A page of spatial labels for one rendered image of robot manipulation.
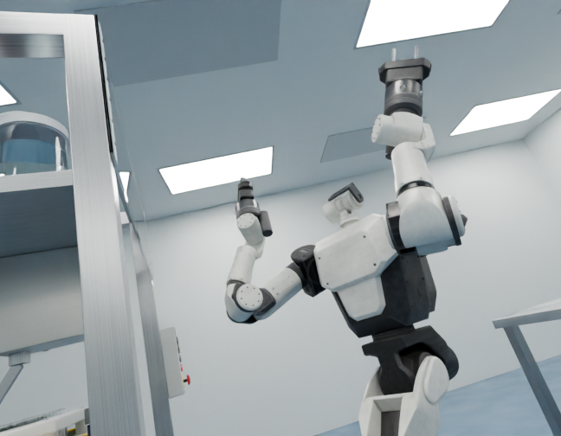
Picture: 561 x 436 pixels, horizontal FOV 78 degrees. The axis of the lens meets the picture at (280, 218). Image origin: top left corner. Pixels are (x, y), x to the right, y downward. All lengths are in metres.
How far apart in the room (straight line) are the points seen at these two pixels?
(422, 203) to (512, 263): 4.92
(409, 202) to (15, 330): 0.81
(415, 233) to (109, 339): 0.53
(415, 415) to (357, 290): 0.31
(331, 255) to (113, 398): 0.65
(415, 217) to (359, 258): 0.31
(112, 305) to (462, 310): 4.71
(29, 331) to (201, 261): 3.73
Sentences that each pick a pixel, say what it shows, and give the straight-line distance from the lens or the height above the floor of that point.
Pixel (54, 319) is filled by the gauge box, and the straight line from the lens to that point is 0.89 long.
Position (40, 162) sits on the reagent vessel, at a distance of 0.91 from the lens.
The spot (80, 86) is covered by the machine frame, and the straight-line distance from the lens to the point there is 0.79.
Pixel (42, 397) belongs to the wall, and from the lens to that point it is 4.95.
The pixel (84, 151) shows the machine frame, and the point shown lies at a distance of 0.70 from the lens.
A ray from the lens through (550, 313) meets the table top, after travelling 1.56.
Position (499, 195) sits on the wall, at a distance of 5.89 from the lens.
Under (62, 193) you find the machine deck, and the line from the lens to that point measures 0.69.
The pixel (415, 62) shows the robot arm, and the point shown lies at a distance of 0.99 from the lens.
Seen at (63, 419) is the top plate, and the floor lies 0.95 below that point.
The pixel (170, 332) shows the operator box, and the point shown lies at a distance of 1.55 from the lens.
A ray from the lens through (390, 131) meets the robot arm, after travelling 0.84.
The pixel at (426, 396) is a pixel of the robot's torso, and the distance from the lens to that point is 0.95.
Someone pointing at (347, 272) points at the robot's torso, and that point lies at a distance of 0.98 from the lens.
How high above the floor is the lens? 0.97
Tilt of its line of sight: 20 degrees up
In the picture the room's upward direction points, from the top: 16 degrees counter-clockwise
